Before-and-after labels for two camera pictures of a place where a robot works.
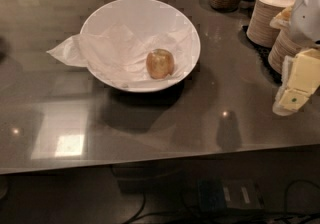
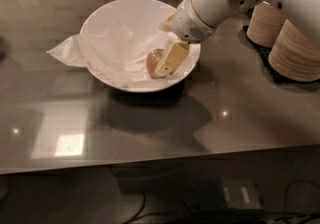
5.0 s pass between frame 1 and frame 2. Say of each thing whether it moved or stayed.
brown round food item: stayed
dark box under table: stayed
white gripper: moved
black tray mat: stayed
